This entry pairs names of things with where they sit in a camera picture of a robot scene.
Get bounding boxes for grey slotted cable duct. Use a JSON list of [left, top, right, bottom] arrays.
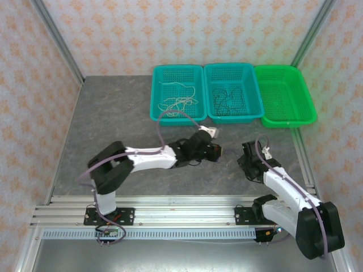
[[42, 228, 258, 241]]

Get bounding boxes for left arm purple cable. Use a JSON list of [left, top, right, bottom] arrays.
[[79, 109, 204, 227]]

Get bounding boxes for aluminium frame post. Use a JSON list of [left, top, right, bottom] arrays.
[[29, 0, 86, 83], [291, 0, 338, 68]]

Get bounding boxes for thin black cable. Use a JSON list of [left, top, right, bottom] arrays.
[[212, 87, 245, 116]]

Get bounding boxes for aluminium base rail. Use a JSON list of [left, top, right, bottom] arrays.
[[30, 194, 317, 227]]

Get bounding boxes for teal plastic mesh basket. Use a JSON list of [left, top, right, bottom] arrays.
[[149, 65, 208, 128], [203, 62, 266, 125]]

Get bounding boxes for green plastic mesh basket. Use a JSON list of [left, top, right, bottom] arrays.
[[254, 64, 318, 129]]

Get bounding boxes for aluminium table edge rail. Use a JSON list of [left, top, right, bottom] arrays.
[[14, 80, 86, 272], [292, 124, 355, 272]]

